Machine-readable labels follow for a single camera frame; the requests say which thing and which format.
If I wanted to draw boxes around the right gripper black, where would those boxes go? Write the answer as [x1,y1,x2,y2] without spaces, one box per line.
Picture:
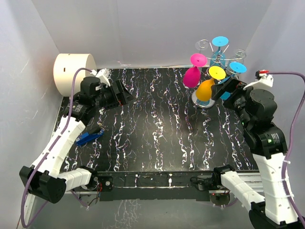
[211,75,252,128]

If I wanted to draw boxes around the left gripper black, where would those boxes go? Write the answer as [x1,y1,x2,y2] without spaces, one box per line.
[93,80,135,110]

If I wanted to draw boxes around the yellow plastic wine glass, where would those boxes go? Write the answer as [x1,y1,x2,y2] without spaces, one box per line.
[195,66,226,102]

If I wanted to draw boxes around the blue wine glass front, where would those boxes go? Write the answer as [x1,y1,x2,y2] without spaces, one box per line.
[219,62,247,100]

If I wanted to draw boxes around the blue wine glass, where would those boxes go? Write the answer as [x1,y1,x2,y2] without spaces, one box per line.
[210,36,229,69]
[219,62,247,100]

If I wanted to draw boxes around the pink plastic wine glass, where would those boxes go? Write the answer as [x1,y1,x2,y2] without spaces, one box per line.
[183,53,207,88]

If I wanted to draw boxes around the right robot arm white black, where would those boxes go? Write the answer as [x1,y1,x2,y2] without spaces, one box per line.
[212,78,305,229]

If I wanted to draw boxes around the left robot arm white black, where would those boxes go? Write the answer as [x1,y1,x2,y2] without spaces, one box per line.
[19,76,134,203]

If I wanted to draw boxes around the blue wine glass rear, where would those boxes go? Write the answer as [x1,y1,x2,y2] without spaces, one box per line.
[210,36,229,69]

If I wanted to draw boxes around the blue black clip tool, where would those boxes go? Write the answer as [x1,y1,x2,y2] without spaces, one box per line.
[75,127,104,146]

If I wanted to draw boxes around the white cylindrical container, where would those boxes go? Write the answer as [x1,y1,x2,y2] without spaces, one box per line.
[53,53,97,97]

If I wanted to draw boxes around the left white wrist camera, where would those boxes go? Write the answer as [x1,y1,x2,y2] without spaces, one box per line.
[91,68,111,86]

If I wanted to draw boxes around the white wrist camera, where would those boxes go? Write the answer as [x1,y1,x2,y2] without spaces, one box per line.
[243,70,274,91]
[91,68,111,86]

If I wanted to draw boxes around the silver wire glass rack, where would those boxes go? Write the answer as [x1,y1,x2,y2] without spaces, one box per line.
[192,36,246,109]

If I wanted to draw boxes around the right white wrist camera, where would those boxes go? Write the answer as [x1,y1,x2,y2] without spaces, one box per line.
[243,70,274,91]

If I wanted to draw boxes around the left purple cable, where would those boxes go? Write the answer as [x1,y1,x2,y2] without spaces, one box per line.
[20,67,96,228]

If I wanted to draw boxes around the purple cable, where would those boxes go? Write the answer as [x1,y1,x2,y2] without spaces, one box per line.
[20,67,96,228]
[269,71,305,225]

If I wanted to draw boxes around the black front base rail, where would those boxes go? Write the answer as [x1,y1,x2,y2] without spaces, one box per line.
[95,171,230,201]

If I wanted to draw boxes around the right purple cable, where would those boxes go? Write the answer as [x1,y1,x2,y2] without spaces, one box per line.
[269,71,305,225]

